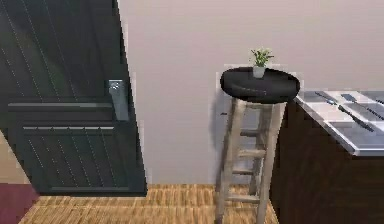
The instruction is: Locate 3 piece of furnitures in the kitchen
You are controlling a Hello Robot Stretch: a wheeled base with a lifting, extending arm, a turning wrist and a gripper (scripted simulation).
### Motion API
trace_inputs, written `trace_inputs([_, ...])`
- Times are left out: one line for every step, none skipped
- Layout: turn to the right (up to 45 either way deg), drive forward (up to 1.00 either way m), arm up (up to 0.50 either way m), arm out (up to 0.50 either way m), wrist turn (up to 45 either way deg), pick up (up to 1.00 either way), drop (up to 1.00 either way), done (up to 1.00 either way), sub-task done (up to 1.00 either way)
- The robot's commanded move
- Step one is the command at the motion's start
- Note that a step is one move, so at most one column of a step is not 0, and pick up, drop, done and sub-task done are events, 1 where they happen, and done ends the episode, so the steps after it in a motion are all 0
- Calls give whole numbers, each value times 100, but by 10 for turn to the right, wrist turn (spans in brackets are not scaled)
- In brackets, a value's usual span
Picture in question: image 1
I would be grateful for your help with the dark brown kitchen counter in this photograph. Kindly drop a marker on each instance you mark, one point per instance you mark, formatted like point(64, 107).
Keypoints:
point(320, 173)

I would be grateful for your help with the black seat wooden stool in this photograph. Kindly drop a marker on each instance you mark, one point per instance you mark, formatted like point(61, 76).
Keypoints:
point(260, 88)

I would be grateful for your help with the small potted green plant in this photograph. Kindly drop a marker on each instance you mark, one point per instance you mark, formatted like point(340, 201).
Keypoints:
point(260, 63)

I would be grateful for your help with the dark grey room door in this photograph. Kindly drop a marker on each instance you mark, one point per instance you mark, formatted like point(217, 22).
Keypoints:
point(60, 66)

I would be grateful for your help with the black knife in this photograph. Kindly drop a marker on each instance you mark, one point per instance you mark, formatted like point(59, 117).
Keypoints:
point(346, 111)

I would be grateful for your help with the black spatula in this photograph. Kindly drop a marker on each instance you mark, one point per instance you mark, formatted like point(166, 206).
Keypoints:
point(361, 105)

